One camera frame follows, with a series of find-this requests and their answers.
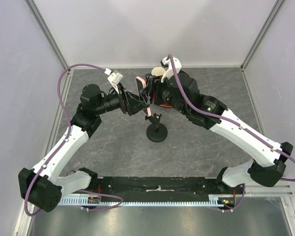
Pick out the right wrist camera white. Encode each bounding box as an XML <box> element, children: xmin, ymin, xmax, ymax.
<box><xmin>161</xmin><ymin>54</ymin><xmax>182</xmax><ymax>83</ymax></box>

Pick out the slotted cable duct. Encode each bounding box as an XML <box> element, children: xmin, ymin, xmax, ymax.
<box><xmin>58</xmin><ymin>194</ymin><xmax>235</xmax><ymax>207</ymax></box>

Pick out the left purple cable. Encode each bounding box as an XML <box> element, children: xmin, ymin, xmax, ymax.
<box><xmin>24</xmin><ymin>63</ymin><xmax>125</xmax><ymax>217</ymax></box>

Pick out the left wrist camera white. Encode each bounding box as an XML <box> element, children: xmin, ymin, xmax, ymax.
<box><xmin>104</xmin><ymin>68</ymin><xmax>123</xmax><ymax>94</ymax></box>

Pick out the red round tray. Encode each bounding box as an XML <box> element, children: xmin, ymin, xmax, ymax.
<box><xmin>145</xmin><ymin>70</ymin><xmax>190</xmax><ymax>108</ymax></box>

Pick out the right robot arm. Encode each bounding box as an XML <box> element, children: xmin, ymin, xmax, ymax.
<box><xmin>135</xmin><ymin>72</ymin><xmax>293</xmax><ymax>194</ymax></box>

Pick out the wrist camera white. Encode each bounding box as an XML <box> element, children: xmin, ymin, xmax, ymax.
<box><xmin>104</xmin><ymin>68</ymin><xmax>123</xmax><ymax>94</ymax></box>
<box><xmin>161</xmin><ymin>54</ymin><xmax>182</xmax><ymax>83</ymax></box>

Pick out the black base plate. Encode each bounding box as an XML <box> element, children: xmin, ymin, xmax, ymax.
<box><xmin>86</xmin><ymin>177</ymin><xmax>223</xmax><ymax>201</ymax></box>

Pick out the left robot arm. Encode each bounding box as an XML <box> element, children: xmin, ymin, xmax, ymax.
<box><xmin>18</xmin><ymin>78</ymin><xmax>151</xmax><ymax>212</ymax></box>

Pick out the dark green mug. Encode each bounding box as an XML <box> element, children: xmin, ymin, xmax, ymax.
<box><xmin>145</xmin><ymin>67</ymin><xmax>165</xmax><ymax>80</ymax></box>

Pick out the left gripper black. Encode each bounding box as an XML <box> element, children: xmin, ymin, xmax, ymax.
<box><xmin>95</xmin><ymin>82</ymin><xmax>149</xmax><ymax>116</ymax></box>

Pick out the black phone stand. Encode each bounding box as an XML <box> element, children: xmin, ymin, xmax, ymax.
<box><xmin>145</xmin><ymin>113</ymin><xmax>168</xmax><ymax>143</ymax></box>

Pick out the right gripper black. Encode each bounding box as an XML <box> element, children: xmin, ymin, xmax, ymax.
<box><xmin>140</xmin><ymin>72</ymin><xmax>188</xmax><ymax>116</ymax></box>

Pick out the phone with pink case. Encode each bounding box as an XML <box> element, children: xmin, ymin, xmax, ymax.
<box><xmin>135</xmin><ymin>77</ymin><xmax>151</xmax><ymax>117</ymax></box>

